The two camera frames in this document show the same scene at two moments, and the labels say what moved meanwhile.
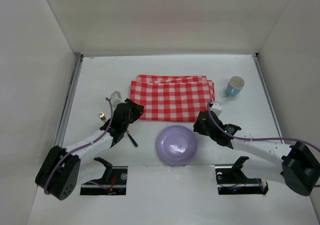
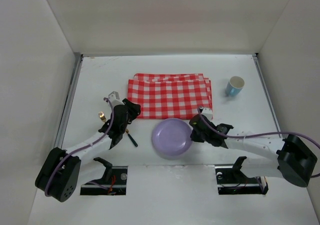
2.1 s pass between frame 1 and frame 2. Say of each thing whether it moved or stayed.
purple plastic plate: moved
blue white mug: stayed
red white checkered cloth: stayed
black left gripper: stayed
